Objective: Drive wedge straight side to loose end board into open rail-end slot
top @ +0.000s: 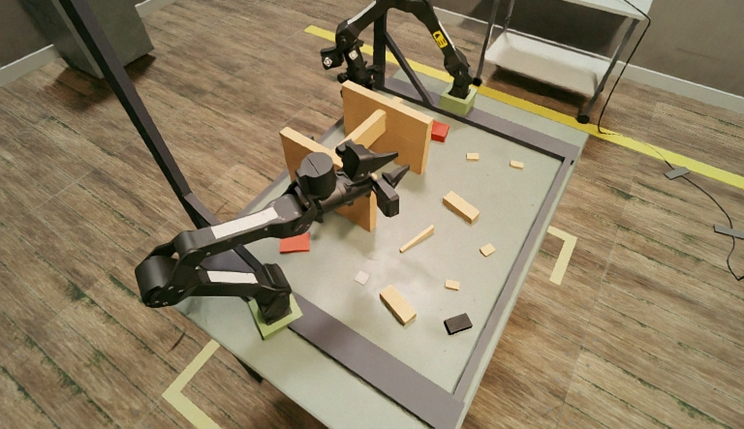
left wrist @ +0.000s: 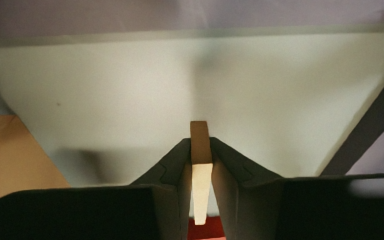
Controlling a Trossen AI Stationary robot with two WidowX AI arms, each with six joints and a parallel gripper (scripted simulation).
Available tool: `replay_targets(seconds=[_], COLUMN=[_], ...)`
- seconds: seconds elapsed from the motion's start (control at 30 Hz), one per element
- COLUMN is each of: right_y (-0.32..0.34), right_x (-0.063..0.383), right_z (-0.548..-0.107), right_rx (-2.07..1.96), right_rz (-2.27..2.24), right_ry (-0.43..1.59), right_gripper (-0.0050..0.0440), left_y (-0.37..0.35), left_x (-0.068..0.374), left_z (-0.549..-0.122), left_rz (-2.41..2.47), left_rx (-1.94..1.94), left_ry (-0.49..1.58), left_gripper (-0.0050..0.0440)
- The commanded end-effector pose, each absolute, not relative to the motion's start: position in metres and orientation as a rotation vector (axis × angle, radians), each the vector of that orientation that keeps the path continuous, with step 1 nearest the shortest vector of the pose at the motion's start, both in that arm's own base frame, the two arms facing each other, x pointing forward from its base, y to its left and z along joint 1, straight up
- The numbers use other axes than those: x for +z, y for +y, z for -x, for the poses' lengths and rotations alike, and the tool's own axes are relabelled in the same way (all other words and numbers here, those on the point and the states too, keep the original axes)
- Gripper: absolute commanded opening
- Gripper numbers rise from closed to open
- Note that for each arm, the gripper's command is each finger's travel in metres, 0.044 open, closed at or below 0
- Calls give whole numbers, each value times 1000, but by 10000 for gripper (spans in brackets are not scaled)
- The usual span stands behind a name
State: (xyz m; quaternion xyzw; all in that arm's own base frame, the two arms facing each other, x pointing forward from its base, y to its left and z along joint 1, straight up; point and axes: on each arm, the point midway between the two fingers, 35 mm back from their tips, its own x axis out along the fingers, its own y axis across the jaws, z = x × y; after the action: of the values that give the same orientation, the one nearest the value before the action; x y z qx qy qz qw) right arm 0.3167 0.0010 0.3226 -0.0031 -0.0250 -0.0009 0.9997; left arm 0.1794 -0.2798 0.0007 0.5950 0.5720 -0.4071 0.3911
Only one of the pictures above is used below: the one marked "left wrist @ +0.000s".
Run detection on red wedge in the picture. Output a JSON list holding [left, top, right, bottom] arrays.
[[187, 216, 226, 240]]

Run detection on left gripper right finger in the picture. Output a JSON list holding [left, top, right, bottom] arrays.
[[209, 137, 384, 240]]

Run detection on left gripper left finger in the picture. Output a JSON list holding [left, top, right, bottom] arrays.
[[0, 138, 192, 240]]

